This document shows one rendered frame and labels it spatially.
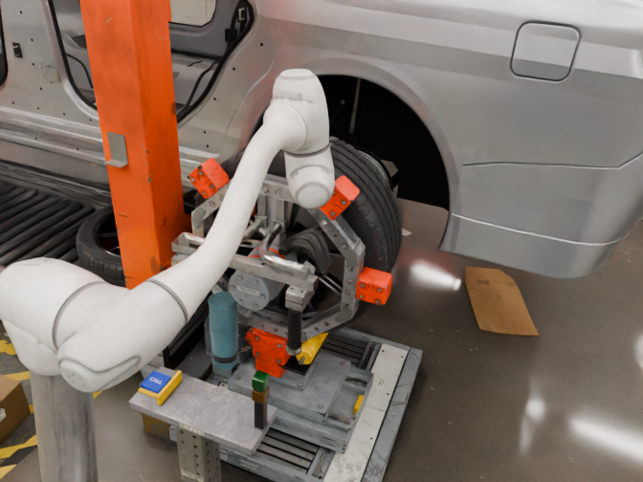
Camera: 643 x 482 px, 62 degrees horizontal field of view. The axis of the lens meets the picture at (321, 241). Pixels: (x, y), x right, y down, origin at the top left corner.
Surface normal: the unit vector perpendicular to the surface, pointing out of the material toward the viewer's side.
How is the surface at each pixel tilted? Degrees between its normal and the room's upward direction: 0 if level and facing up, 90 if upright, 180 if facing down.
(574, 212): 90
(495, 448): 0
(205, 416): 0
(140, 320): 40
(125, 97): 90
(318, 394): 0
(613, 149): 90
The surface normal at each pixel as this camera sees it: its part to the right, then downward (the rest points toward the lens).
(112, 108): -0.36, 0.47
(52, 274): 0.02, -0.83
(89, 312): 0.05, -0.68
